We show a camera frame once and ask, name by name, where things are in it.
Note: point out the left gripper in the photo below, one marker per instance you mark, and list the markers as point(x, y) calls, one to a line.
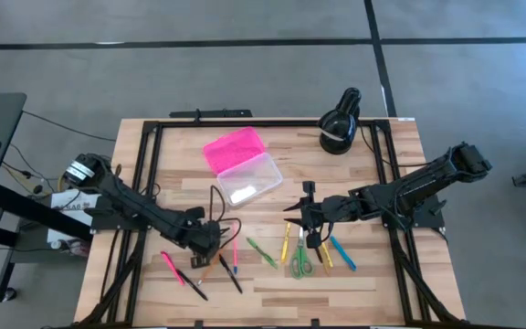
point(199, 237)

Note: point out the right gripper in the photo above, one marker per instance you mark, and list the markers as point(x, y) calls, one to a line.
point(331, 210)

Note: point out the orange pencil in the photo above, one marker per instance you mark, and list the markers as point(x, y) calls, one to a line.
point(208, 269)

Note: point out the pink highlighter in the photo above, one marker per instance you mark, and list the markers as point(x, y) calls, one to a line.
point(171, 267)

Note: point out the pink pencil blue eraser cap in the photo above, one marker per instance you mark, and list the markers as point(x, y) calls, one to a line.
point(234, 247)

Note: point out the black pen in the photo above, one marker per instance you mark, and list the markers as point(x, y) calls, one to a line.
point(192, 285)
point(231, 274)
point(318, 255)

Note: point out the blue highlighter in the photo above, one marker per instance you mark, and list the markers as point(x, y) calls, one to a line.
point(343, 253)

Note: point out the yellow pencil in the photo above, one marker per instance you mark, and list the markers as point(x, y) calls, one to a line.
point(326, 271)

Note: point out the green pen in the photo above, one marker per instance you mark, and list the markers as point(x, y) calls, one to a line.
point(260, 252)

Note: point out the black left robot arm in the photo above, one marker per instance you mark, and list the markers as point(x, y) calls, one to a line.
point(126, 201)

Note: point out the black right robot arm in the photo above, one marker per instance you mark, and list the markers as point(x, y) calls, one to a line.
point(418, 185)

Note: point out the white label in box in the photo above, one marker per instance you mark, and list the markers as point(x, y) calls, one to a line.
point(243, 194)

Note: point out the clear supply box pink lid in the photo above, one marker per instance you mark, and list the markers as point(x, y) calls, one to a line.
point(233, 151)

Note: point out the black table clamp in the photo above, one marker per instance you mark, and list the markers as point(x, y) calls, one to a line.
point(198, 324)
point(196, 119)
point(315, 323)

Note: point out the black desk lamp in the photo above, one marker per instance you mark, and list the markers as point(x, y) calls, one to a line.
point(338, 125)

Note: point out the black flat bar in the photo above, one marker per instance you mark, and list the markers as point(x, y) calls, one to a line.
point(222, 113)

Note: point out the white table tag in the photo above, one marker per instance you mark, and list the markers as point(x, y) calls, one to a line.
point(406, 119)

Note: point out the white printed paper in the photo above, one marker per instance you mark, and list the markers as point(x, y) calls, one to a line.
point(64, 198)

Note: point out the black desk foot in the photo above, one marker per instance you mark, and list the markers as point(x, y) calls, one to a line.
point(9, 294)

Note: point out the black aluminium table frame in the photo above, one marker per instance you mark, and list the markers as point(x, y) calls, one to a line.
point(290, 123)

